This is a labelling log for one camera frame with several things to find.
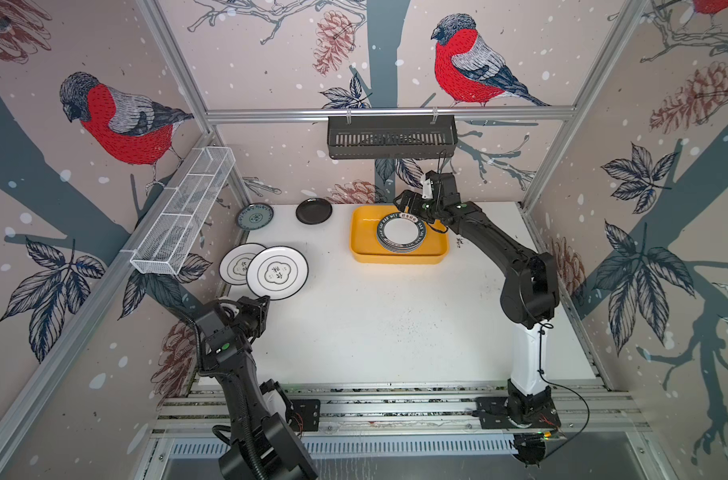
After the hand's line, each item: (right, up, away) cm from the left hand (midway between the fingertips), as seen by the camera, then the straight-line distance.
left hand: (267, 294), depth 79 cm
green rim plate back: (+39, +16, +28) cm, 51 cm away
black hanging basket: (+36, +50, +25) cm, 67 cm away
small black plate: (+5, +25, +39) cm, 47 cm away
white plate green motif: (-21, +5, +24) cm, 32 cm away
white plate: (0, +5, +8) cm, 10 cm away
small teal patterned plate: (-19, +23, +39) cm, 49 cm away
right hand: (+38, +25, +14) cm, 48 cm away
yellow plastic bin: (+27, +10, +27) cm, 39 cm away
